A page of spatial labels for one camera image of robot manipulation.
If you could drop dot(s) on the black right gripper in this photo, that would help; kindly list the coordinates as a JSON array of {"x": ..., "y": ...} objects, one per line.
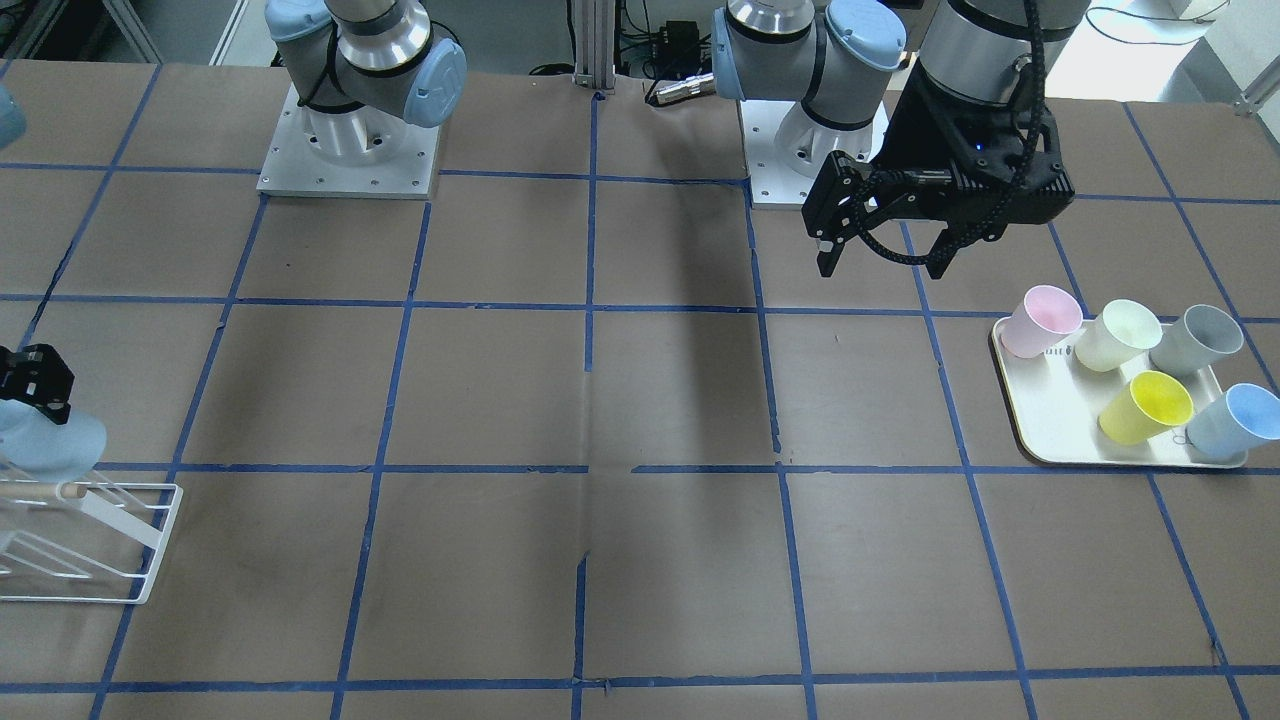
[{"x": 36, "y": 373}]

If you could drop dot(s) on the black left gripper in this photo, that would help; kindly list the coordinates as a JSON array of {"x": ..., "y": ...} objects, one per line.
[{"x": 917, "y": 124}]

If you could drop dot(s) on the light blue plastic cup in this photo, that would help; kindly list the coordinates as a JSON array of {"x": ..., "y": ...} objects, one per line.
[{"x": 46, "y": 451}]

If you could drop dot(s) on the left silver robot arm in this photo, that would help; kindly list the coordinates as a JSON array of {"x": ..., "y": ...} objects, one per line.
[{"x": 837, "y": 62}]

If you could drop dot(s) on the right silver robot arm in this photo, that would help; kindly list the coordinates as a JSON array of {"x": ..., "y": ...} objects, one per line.
[{"x": 364, "y": 72}]

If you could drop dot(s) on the pink plastic cup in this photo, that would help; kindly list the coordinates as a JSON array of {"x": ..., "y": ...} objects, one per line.
[{"x": 1045, "y": 316}]

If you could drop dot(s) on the pale green plastic cup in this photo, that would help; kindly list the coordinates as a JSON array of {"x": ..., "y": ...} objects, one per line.
[{"x": 1123, "y": 330}]

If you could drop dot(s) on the yellow plastic cup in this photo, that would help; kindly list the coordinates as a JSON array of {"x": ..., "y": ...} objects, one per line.
[{"x": 1150, "y": 404}]

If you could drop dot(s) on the grey plastic cup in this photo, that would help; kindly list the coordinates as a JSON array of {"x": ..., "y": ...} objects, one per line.
[{"x": 1203, "y": 335}]

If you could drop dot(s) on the blue plastic cup on tray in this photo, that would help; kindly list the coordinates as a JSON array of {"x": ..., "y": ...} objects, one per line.
[{"x": 1244, "y": 417}]

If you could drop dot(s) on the wooden rack rod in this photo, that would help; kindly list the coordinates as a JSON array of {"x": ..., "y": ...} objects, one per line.
[{"x": 42, "y": 492}]

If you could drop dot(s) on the silver metal connector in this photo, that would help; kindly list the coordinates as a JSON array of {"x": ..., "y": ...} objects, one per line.
[{"x": 665, "y": 96}]

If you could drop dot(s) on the cream plastic tray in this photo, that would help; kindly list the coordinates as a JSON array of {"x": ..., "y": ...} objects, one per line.
[{"x": 1054, "y": 404}]

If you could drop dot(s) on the white wire cup rack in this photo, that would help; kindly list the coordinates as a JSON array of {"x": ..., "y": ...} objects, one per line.
[{"x": 106, "y": 548}]

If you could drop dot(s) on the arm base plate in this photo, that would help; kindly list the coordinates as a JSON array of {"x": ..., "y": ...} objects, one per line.
[
  {"x": 365, "y": 154},
  {"x": 790, "y": 160}
]

